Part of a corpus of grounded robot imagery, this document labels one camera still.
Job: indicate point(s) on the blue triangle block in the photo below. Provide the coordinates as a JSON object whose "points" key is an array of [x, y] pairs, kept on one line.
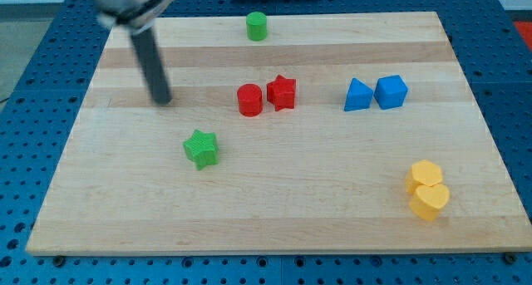
{"points": [[359, 96]]}

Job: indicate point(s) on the green cylinder block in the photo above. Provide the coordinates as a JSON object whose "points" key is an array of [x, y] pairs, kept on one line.
{"points": [[256, 26]]}

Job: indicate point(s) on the wooden board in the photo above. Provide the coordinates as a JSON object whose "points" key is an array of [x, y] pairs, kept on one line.
{"points": [[312, 179]]}

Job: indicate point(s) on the blue cube block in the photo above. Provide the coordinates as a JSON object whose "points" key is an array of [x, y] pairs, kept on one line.
{"points": [[390, 92]]}

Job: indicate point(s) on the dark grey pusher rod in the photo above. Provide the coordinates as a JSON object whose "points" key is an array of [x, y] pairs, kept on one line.
{"points": [[148, 56]]}

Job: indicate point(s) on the red cylinder block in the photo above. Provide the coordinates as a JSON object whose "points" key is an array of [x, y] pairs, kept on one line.
{"points": [[250, 99]]}

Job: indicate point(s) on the yellow heart block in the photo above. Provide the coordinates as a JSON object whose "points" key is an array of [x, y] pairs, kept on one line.
{"points": [[427, 201]]}

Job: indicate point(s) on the red star block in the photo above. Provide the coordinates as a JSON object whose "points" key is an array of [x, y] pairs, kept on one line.
{"points": [[281, 92]]}

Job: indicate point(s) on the yellow hexagon block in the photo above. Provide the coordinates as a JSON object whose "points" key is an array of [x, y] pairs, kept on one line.
{"points": [[423, 172]]}

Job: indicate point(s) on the green star block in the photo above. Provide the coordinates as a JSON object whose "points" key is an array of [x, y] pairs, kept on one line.
{"points": [[202, 149]]}

